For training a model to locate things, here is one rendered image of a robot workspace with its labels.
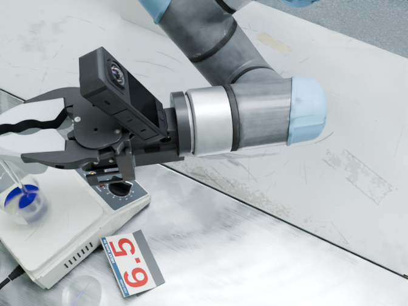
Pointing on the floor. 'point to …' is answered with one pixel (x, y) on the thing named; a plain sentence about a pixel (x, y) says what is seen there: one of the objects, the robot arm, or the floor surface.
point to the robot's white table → (312, 201)
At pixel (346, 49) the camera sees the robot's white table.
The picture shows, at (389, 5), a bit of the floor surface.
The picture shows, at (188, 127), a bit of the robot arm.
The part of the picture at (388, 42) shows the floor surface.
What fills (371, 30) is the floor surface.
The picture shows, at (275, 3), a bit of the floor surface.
